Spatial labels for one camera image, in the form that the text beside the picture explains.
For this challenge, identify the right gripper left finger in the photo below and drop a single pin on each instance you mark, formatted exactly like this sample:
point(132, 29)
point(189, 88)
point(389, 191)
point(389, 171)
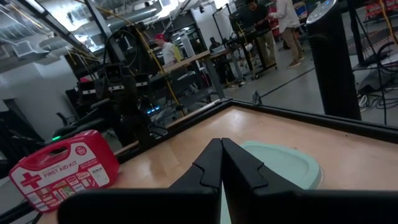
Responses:
point(205, 174)

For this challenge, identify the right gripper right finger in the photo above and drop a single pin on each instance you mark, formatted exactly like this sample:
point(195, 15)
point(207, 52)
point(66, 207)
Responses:
point(245, 174)

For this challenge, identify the light blue container lid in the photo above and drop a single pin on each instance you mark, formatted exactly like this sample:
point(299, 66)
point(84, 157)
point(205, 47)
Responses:
point(280, 165)

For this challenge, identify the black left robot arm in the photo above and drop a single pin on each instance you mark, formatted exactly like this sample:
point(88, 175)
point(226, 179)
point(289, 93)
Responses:
point(84, 123)

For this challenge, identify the person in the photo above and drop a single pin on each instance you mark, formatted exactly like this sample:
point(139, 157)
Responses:
point(258, 18)
point(287, 25)
point(168, 51)
point(214, 43)

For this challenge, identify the wooden background desk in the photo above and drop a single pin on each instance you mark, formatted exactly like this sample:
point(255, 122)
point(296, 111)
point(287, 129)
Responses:
point(186, 60)

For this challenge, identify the red plastic case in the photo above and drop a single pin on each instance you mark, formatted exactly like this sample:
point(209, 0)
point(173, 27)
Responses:
point(62, 174)

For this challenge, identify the black background workstation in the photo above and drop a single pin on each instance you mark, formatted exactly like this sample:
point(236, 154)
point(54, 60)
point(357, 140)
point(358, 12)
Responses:
point(248, 34)

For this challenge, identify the black tower fan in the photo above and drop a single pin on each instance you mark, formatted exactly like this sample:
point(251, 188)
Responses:
point(334, 62)

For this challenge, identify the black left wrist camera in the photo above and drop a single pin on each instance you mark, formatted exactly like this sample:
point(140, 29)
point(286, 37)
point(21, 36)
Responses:
point(114, 73)

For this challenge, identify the black frame clamp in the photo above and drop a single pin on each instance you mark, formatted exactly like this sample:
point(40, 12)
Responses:
point(256, 98)

